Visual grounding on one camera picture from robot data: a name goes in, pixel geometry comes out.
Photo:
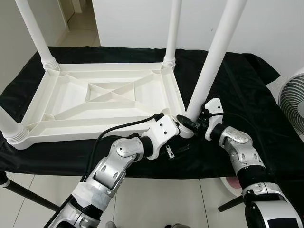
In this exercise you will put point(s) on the pink cloth bundle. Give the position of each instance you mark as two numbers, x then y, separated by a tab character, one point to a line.
232	183

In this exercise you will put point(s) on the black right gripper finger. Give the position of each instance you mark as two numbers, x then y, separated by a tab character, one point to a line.
187	123

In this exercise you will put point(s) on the black tablecloth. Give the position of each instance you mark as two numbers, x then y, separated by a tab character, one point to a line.
268	118

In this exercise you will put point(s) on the white round fan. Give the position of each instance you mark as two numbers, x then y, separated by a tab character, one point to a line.
292	102

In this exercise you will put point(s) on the grey robot foot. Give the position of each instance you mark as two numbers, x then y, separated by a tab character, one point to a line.
109	225
175	226

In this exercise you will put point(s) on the grey left robot foot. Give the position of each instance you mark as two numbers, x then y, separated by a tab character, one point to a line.
109	225

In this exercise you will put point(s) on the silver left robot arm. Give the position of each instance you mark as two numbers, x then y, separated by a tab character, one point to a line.
114	166

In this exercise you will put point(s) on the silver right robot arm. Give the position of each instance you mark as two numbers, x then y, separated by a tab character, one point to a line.
240	145

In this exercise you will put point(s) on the black metal table leg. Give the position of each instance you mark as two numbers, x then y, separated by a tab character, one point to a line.
28	194
230	204

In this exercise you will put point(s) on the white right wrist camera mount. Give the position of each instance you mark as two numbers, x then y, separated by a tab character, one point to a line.
214	105

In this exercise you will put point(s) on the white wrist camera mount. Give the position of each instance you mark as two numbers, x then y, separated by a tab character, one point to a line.
164	129
214	105

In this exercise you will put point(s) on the grey right robot foot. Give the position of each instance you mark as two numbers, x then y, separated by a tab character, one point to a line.
175	226

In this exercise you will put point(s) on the white plastic table leg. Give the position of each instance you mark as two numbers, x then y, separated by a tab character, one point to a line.
173	28
10	127
216	52
38	33

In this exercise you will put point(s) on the white plastic table top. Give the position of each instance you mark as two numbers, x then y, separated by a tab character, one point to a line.
71	107

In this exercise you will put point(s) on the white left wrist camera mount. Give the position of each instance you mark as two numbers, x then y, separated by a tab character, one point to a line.
164	129

